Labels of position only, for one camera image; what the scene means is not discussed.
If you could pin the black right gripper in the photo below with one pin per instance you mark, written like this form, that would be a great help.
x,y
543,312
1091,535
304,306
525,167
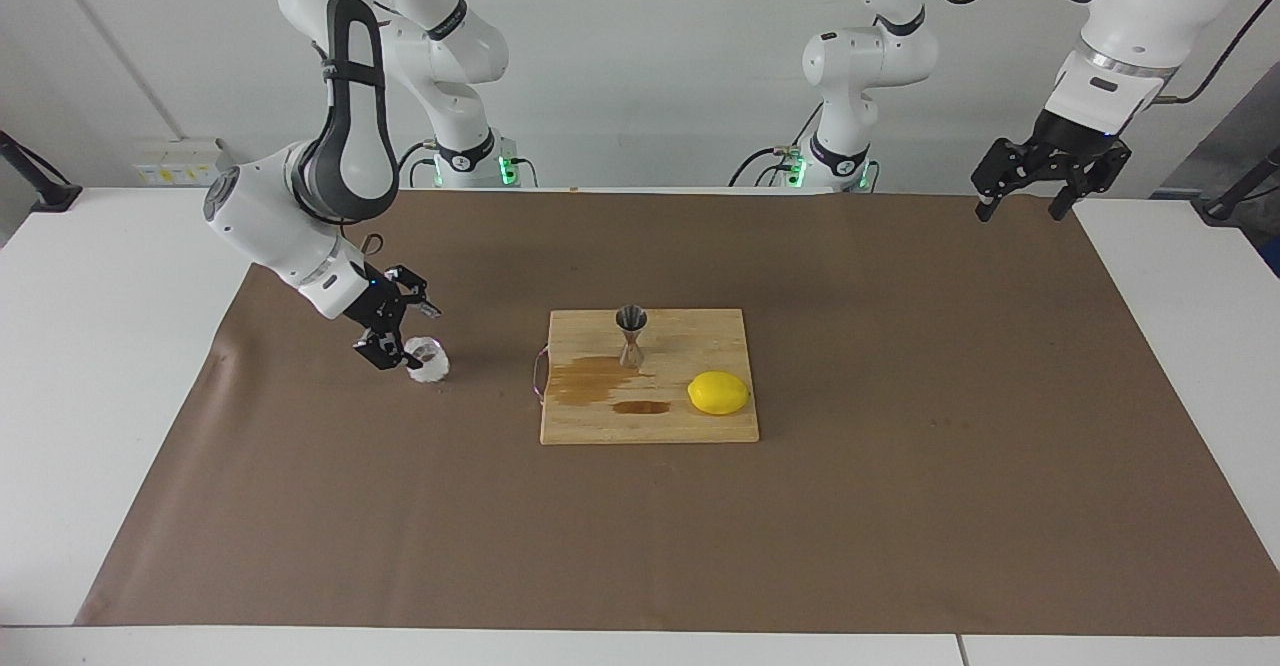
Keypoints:
x,y
375,306

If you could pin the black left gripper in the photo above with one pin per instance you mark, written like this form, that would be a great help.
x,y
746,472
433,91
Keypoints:
x,y
1068,139

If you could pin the small clear glass cup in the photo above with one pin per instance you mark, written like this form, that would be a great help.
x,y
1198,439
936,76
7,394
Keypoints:
x,y
432,361

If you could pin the steel jigger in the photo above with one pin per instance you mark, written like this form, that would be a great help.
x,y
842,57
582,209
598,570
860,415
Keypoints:
x,y
631,321

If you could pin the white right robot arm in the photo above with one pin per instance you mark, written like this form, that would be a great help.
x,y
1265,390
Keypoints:
x,y
260,216

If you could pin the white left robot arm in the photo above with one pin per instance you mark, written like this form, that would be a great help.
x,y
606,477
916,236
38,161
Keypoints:
x,y
870,56

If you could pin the black stand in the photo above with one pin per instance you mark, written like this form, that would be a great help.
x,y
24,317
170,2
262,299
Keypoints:
x,y
1225,208
55,196

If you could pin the dark grey partition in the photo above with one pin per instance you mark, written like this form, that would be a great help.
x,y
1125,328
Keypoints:
x,y
1230,146

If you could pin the blue object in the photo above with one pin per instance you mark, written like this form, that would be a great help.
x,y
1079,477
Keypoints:
x,y
1274,254

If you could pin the wooden cutting board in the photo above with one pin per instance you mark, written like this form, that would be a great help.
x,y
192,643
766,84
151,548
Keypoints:
x,y
700,336

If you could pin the yellow lemon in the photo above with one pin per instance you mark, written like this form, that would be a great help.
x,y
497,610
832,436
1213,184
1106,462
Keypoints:
x,y
718,393

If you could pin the brown paper table mat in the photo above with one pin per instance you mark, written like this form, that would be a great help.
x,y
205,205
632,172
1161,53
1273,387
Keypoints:
x,y
900,546

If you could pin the white wall outlet strip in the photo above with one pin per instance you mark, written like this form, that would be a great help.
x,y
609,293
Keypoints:
x,y
175,161

